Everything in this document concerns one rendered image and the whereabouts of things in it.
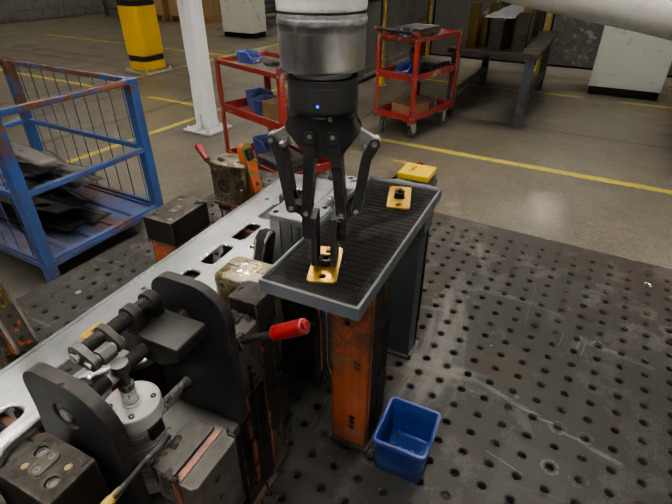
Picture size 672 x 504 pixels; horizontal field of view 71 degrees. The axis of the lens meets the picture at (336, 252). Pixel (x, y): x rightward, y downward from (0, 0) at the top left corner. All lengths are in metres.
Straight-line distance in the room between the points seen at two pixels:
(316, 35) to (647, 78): 6.72
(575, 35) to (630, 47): 1.07
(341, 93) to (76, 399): 0.38
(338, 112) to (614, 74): 6.67
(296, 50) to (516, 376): 0.91
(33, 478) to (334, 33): 0.48
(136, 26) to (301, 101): 7.48
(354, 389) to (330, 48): 0.58
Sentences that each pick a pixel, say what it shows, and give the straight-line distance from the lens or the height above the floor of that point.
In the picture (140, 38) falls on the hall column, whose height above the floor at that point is 0.49.
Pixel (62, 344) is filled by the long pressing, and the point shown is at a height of 1.00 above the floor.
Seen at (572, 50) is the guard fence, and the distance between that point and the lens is 7.92.
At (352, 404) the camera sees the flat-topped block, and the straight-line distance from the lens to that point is 0.89.
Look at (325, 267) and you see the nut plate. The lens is 0.61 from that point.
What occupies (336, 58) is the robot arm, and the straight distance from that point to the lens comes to 0.48.
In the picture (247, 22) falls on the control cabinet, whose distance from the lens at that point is 11.16.
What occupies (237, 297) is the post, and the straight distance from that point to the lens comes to 0.68.
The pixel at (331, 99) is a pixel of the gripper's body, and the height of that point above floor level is 1.39.
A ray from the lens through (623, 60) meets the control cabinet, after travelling 7.08.
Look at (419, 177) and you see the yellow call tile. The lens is 0.90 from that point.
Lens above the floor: 1.51
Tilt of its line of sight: 32 degrees down
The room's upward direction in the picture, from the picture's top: straight up
